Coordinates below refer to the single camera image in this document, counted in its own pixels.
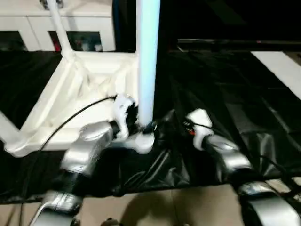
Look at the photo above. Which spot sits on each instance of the small white box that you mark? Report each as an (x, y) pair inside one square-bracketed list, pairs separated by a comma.
[(97, 48)]

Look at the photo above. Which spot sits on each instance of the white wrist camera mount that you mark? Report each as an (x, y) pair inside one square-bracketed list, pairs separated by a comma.
[(121, 110), (200, 122)]

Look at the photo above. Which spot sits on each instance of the white flat board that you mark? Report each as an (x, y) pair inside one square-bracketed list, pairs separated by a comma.
[(277, 68)]

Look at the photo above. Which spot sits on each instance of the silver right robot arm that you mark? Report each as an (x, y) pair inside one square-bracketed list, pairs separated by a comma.
[(230, 153)]

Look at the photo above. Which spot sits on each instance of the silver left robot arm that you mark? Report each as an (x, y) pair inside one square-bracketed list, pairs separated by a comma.
[(82, 150)]

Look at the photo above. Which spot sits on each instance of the dark rounded robot part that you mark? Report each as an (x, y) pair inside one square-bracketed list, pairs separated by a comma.
[(110, 222)]

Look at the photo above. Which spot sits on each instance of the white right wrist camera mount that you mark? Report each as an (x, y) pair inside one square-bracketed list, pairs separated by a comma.
[(200, 122)]

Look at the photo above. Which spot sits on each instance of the white plastic table top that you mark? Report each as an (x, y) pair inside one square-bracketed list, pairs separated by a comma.
[(105, 61)]

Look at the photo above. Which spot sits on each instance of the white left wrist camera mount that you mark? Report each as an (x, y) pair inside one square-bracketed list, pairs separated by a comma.
[(121, 110)]

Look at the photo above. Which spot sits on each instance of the black mat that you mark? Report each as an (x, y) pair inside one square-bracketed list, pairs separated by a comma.
[(235, 94)]

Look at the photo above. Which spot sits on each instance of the blue vertical post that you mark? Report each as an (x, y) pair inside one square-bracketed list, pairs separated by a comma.
[(116, 23)]

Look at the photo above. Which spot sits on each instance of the white cabinet with glass doors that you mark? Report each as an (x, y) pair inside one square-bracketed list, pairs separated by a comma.
[(89, 21)]

